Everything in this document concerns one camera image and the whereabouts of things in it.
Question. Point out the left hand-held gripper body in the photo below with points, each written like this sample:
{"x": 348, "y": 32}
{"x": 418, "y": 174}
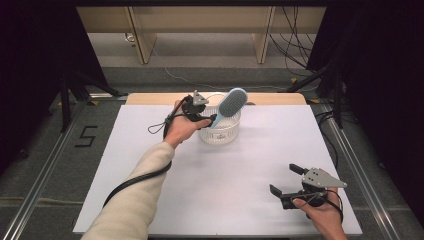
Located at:
{"x": 195, "y": 106}

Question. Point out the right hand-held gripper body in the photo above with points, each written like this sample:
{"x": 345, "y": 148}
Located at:
{"x": 316, "y": 180}

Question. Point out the white plastic basket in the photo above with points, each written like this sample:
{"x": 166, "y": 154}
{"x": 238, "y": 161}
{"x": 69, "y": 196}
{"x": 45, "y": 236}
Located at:
{"x": 220, "y": 135}

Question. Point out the light blue hairbrush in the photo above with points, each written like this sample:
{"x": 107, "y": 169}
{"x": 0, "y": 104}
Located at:
{"x": 231, "y": 103}

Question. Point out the person's left hand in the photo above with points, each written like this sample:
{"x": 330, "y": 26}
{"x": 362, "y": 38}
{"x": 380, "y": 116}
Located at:
{"x": 180, "y": 130}

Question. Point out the person's right hand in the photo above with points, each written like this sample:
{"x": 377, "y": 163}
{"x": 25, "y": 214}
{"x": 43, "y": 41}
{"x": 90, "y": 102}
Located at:
{"x": 326, "y": 220}

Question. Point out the dark round table grommet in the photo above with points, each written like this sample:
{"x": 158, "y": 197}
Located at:
{"x": 251, "y": 103}

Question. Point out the light wooden table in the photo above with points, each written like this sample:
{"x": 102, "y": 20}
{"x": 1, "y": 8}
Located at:
{"x": 150, "y": 99}

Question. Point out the white table cover sheet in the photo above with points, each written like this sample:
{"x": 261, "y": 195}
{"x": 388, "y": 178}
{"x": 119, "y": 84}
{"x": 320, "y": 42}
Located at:
{"x": 216, "y": 186}

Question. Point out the yellow tape piece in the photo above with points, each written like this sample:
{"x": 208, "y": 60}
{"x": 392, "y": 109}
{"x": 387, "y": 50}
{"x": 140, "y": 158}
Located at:
{"x": 314, "y": 100}
{"x": 293, "y": 80}
{"x": 94, "y": 102}

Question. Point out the black metal stand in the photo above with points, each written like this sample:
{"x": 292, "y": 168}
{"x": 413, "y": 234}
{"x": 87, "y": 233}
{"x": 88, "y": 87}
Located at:
{"x": 65, "y": 106}
{"x": 338, "y": 100}

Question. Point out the beige wooden desk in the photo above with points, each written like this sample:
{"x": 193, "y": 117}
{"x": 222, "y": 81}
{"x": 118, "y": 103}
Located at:
{"x": 200, "y": 20}

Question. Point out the small metal fitting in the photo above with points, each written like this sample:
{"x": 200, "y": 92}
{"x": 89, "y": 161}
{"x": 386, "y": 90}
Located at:
{"x": 130, "y": 37}

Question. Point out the black curtain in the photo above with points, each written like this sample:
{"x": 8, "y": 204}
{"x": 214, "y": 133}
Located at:
{"x": 33, "y": 66}
{"x": 383, "y": 83}

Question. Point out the aluminium floor rail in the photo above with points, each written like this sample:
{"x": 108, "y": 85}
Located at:
{"x": 36, "y": 190}
{"x": 363, "y": 180}

